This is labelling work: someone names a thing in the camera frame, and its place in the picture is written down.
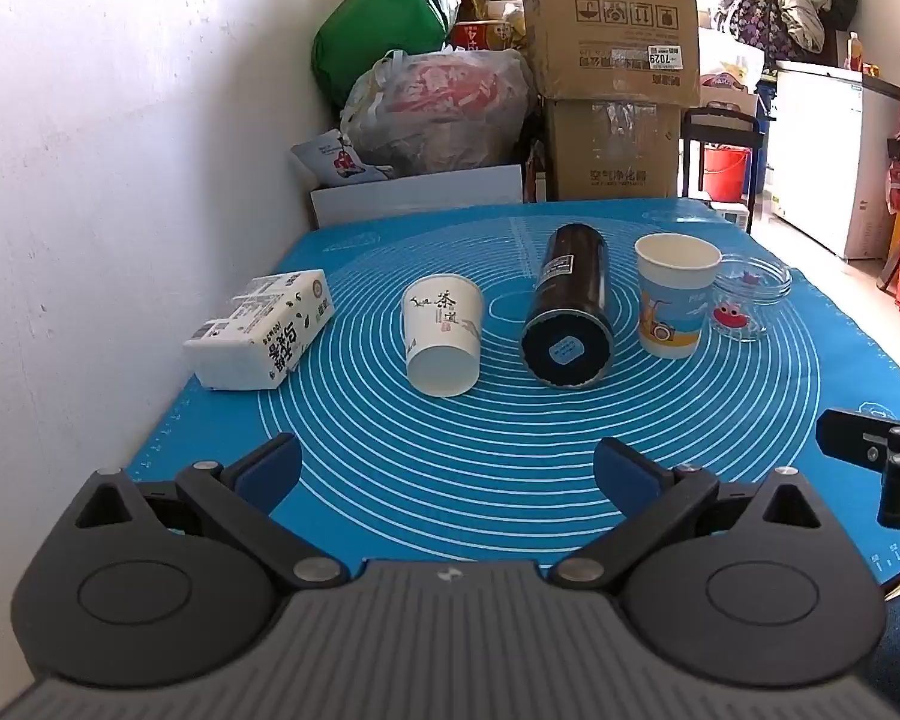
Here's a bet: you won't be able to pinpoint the white tissue pack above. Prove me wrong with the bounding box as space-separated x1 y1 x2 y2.
182 270 336 391

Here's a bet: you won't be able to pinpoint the large labelled cardboard box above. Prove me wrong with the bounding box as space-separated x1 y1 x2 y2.
521 0 702 102

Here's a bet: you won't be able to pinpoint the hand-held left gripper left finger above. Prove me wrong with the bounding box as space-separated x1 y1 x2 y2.
67 433 350 592

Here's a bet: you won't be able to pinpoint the white flat box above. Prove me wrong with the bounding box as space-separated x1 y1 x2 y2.
310 163 526 230

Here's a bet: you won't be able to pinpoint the black metal chair frame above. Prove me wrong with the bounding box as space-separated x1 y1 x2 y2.
679 106 767 233

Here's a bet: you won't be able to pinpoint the black thermos bottle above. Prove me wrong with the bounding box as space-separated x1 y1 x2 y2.
520 223 614 389

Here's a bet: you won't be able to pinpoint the green bag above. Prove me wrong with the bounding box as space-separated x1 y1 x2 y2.
311 0 462 110

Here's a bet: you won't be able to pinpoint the white ink-print paper cup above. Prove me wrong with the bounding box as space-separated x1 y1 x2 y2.
401 275 485 397

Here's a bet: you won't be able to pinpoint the floral fabric bag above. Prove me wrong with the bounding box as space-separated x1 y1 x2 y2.
716 0 788 61

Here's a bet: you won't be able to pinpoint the blue cartoon paper cup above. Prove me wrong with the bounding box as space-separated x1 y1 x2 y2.
634 233 723 359

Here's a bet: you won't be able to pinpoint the red tin box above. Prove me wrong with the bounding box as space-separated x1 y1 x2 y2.
454 19 515 53

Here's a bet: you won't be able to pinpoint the clear glass jar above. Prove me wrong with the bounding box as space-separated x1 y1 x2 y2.
709 255 794 340

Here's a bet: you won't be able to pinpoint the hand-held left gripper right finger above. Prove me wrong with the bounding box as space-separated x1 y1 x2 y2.
549 437 841 592

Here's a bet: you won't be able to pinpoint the printed white pouch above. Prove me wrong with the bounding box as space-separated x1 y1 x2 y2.
292 131 391 188

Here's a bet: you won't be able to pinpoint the clear plastic bag red contents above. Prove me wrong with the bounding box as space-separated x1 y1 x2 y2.
340 49 537 177

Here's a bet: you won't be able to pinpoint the blue silicone baking mat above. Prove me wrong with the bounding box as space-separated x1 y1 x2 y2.
124 199 900 593

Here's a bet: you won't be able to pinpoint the red bucket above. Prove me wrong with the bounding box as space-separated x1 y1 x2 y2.
703 145 751 203

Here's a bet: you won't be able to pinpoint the white chest freezer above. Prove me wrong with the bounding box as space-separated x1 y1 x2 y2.
766 60 900 262

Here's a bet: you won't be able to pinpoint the taped cardboard box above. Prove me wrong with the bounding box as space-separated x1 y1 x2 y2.
544 97 683 202

